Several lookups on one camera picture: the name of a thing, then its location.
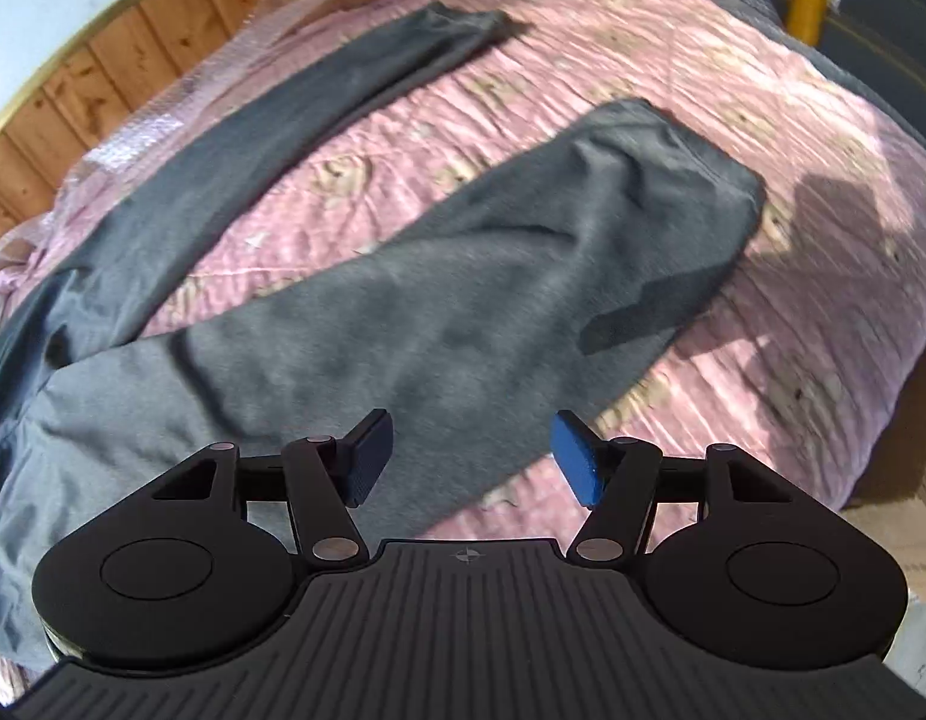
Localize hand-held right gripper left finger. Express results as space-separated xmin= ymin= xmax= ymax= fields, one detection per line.
xmin=152 ymin=409 xmax=394 ymax=569

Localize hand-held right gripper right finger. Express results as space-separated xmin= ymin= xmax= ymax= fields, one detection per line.
xmin=553 ymin=410 xmax=800 ymax=567

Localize grey pants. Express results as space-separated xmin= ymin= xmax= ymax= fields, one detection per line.
xmin=0 ymin=4 xmax=768 ymax=680

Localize pink bear print quilt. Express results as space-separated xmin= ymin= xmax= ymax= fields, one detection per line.
xmin=0 ymin=0 xmax=926 ymax=691

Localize clear bubble wrap sheet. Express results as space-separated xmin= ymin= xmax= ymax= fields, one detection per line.
xmin=0 ymin=0 xmax=783 ymax=278

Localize wooden headboard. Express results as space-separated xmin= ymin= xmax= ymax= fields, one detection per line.
xmin=0 ymin=0 xmax=336 ymax=248

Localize yellow tape roll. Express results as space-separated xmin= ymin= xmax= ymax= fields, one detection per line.
xmin=785 ymin=0 xmax=830 ymax=46

